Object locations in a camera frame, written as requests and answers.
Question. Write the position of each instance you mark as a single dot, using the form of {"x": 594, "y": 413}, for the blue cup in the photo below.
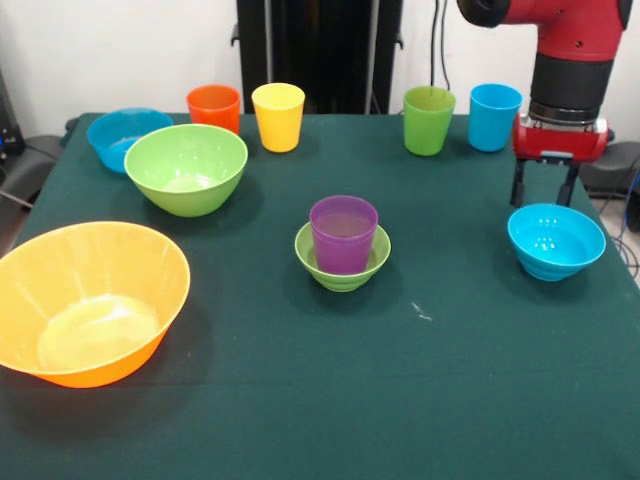
{"x": 494, "y": 120}

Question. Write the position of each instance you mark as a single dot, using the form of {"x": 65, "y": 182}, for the red-orange cup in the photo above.
{"x": 214, "y": 107}

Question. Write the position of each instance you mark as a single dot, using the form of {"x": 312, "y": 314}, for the grey floor base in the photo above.
{"x": 30, "y": 165}

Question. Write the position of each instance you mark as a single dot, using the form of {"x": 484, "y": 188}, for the small cyan bowl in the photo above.
{"x": 555, "y": 245}

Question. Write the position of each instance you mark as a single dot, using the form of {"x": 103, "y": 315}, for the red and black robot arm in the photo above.
{"x": 570, "y": 50}

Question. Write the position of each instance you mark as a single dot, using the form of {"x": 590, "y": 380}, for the large blue bowl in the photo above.
{"x": 110, "y": 135}

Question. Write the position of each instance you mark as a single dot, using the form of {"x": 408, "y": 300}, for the large green bowl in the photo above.
{"x": 185, "y": 170}

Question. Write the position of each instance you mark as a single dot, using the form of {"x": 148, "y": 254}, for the large orange bowl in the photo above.
{"x": 90, "y": 310}

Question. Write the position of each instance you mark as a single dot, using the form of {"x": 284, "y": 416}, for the dark green tablecloth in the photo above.
{"x": 350, "y": 375}

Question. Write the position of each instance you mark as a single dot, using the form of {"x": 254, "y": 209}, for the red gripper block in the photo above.
{"x": 560, "y": 142}

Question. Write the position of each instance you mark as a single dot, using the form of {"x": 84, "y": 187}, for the grey base with black knob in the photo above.
{"x": 620, "y": 170}

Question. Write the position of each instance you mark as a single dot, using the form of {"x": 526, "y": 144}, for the black equipment box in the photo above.
{"x": 9, "y": 125}

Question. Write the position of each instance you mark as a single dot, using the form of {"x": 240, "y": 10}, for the small green bowl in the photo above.
{"x": 342, "y": 282}

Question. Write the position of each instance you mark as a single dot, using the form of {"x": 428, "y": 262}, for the purple cup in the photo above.
{"x": 344, "y": 250}

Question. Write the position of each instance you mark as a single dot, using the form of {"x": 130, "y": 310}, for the green cup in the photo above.
{"x": 430, "y": 125}

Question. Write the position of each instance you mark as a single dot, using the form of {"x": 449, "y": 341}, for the yellow cup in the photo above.
{"x": 278, "y": 125}

